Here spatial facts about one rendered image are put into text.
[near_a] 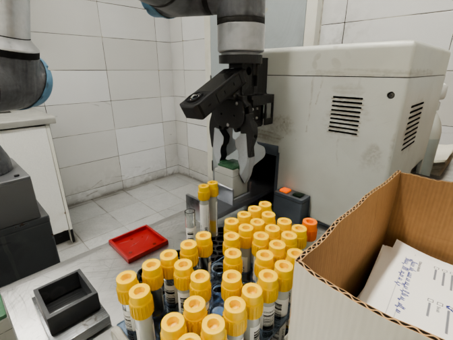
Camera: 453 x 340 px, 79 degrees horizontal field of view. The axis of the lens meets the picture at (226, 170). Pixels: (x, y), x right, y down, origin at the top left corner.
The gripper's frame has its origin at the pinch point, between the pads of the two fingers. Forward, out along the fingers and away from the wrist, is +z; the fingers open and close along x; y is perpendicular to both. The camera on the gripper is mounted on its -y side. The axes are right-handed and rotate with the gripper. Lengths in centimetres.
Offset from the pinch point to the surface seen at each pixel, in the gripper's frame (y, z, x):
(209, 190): -10.1, -1.6, -5.5
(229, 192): -2.6, 2.3, -2.1
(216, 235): -9.3, 6.0, -5.9
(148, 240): -15.8, 8.4, 3.6
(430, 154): 45, 1, -23
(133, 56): 99, -30, 220
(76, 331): -30.0, 7.2, -7.0
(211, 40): 135, -40, 152
